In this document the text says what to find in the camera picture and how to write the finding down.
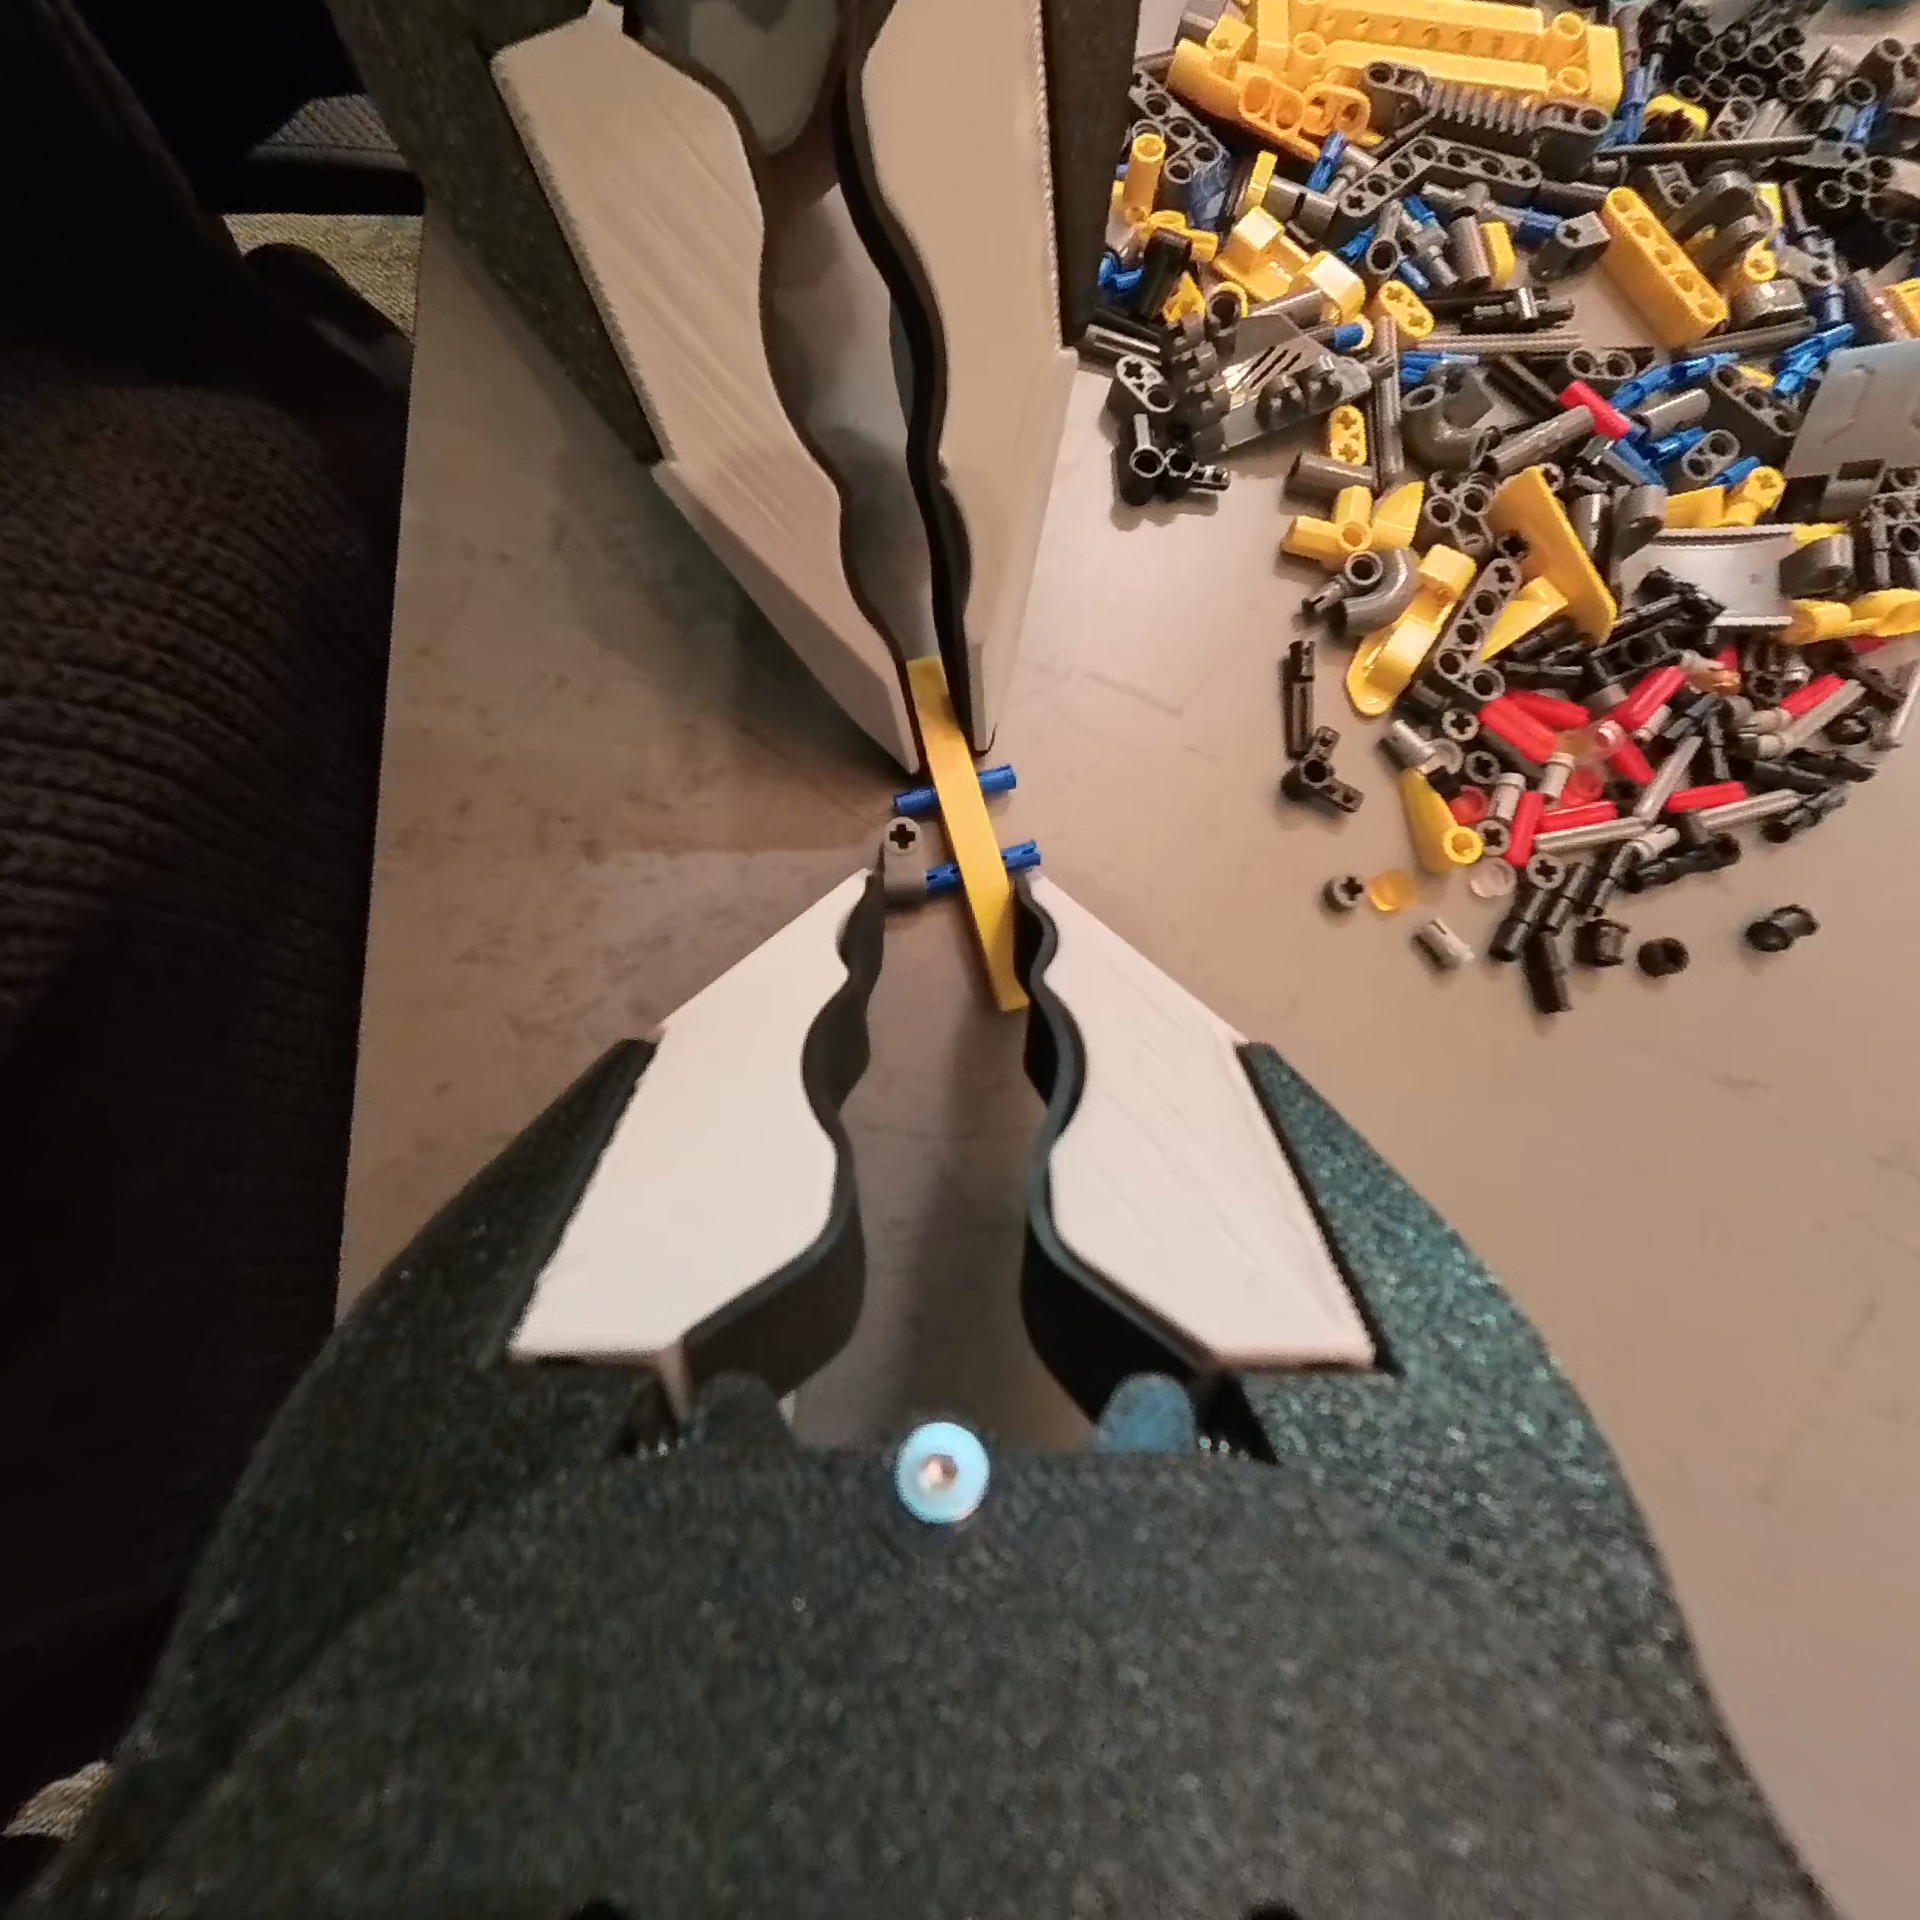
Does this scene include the yellow toy beam with holes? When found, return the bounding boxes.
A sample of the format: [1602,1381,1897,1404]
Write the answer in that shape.
[903,651,1033,1016]

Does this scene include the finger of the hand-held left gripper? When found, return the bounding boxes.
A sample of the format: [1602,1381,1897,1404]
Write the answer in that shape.
[833,0,1082,752]
[491,0,922,770]

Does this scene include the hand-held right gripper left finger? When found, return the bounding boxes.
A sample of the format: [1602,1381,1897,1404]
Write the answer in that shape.
[509,870,889,1425]

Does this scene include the pile of toy building parts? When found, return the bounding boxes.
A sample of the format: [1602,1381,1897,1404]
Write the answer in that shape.
[1101,0,1920,1016]

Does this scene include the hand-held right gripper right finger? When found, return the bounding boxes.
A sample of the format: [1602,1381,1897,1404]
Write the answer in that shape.
[1017,874,1378,1420]

